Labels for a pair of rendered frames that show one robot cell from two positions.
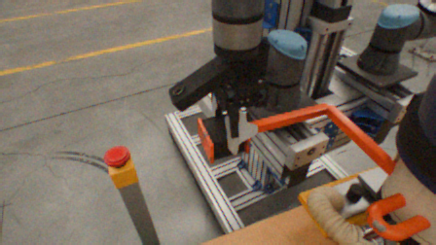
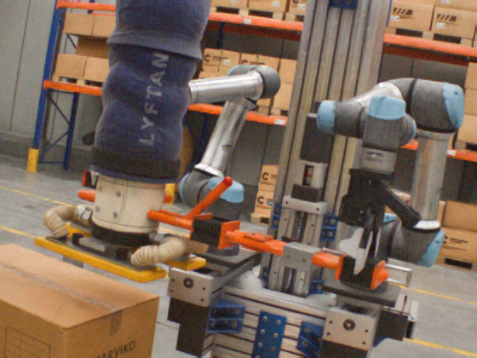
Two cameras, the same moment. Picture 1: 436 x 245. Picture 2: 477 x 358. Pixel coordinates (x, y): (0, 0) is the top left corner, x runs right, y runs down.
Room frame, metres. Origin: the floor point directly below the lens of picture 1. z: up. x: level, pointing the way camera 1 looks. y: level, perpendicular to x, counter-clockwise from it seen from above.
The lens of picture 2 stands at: (-0.58, -1.59, 1.47)
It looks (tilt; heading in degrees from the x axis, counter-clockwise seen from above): 6 degrees down; 46
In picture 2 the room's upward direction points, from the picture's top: 10 degrees clockwise
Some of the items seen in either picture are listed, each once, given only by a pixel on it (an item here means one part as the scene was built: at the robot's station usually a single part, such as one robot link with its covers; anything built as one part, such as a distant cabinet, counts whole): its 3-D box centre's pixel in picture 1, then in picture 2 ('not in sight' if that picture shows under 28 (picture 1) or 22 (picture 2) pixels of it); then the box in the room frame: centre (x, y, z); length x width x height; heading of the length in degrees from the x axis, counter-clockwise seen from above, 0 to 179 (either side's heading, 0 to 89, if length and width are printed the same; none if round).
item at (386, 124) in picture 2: not in sight; (384, 124); (0.46, -0.92, 1.52); 0.09 x 0.08 x 0.11; 16
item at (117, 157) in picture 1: (118, 157); not in sight; (0.49, 0.29, 1.02); 0.07 x 0.07 x 0.04
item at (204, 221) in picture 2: not in sight; (215, 230); (0.34, -0.61, 1.21); 0.10 x 0.08 x 0.06; 20
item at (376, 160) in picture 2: not in sight; (376, 161); (0.46, -0.93, 1.44); 0.08 x 0.08 x 0.05
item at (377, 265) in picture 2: not in sight; (360, 269); (0.45, -0.94, 1.21); 0.08 x 0.07 x 0.05; 110
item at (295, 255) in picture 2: not in sight; (301, 256); (0.41, -0.81, 1.21); 0.07 x 0.07 x 0.04; 20
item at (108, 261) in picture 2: not in sight; (98, 251); (0.16, -0.41, 1.11); 0.34 x 0.10 x 0.05; 110
